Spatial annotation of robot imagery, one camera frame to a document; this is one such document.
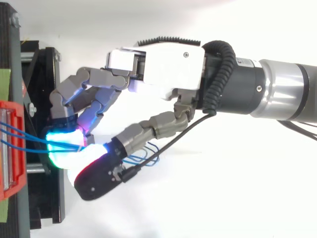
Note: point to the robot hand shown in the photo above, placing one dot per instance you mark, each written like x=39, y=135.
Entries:
x=171, y=67

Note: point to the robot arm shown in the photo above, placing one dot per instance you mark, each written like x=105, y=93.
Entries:
x=272, y=86

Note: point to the black stand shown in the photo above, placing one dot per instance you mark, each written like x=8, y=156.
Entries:
x=47, y=124

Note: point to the red bin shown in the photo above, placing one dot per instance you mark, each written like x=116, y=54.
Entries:
x=12, y=148

